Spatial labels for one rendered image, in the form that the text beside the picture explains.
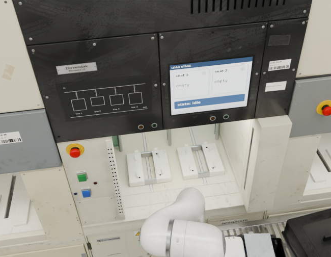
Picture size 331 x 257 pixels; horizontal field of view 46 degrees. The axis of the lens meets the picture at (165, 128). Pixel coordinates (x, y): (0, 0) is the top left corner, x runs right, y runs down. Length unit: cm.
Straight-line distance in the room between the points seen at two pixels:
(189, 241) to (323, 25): 83
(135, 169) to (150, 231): 100
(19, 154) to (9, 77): 33
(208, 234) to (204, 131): 128
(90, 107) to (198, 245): 62
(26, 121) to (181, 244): 70
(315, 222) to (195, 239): 100
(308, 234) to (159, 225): 99
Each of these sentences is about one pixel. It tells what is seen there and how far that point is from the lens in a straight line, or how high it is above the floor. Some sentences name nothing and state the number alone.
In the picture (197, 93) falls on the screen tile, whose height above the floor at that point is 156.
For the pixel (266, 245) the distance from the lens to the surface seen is 156.
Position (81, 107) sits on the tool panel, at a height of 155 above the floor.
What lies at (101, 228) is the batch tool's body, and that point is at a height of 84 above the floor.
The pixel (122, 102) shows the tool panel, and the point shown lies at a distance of 137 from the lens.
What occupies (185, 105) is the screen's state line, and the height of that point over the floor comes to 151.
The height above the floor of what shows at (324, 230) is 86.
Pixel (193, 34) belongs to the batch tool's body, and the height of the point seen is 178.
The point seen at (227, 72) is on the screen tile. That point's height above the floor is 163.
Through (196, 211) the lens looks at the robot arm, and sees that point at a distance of 115.
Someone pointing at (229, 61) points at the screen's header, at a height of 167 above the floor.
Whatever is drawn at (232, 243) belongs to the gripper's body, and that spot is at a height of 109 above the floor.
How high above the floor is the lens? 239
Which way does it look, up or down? 42 degrees down
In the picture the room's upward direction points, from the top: 3 degrees counter-clockwise
